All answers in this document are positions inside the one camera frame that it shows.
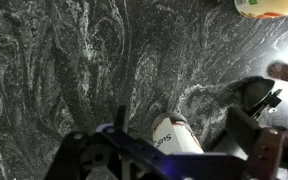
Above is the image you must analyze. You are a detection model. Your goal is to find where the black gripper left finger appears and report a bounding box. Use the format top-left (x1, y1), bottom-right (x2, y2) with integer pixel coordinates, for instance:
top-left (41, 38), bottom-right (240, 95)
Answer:
top-left (45, 105), bottom-right (142, 180)

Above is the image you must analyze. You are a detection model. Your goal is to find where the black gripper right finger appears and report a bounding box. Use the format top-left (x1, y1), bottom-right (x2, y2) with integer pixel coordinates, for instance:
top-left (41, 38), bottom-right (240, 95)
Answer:
top-left (213, 106), bottom-right (285, 180)

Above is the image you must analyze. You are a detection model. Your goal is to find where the white jar orange lid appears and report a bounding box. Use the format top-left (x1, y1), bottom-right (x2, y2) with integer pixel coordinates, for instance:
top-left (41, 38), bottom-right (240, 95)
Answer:
top-left (233, 0), bottom-right (288, 19)

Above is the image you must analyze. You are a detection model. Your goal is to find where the white sugar canister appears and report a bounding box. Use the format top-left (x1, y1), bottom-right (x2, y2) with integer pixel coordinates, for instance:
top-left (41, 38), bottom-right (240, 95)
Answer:
top-left (150, 111), bottom-right (205, 156)

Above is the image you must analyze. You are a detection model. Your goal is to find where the large red cup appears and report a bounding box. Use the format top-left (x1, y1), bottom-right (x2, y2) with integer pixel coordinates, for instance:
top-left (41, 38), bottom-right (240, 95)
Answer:
top-left (266, 60), bottom-right (288, 84)

